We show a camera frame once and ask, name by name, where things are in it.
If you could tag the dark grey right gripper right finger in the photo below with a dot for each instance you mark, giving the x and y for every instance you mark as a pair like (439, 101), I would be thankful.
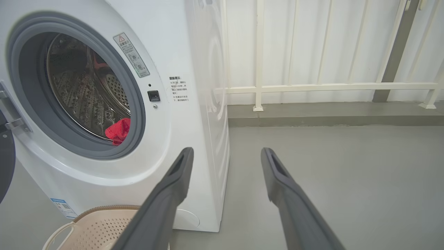
(298, 218)

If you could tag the blue energy label sticker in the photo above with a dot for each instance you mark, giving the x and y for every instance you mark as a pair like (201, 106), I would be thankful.
(64, 208)

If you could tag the white front-load washing machine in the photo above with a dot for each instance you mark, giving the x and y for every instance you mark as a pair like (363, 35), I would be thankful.
(173, 52)

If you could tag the red clothing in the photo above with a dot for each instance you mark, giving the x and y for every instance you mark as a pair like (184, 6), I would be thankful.
(118, 132)

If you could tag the grey warning sticker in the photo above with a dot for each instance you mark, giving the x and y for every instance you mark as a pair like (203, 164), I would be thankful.
(131, 55)

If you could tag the black round glass washer door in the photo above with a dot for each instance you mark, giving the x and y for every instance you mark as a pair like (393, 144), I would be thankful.
(5, 156)

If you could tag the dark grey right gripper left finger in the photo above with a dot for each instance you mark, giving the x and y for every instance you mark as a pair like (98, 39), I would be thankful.
(159, 215)

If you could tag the white metal railing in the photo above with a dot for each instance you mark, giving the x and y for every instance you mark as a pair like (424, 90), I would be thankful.
(312, 87)

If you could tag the cream laundry basket brown rim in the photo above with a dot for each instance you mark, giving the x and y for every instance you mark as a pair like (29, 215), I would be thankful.
(97, 229)

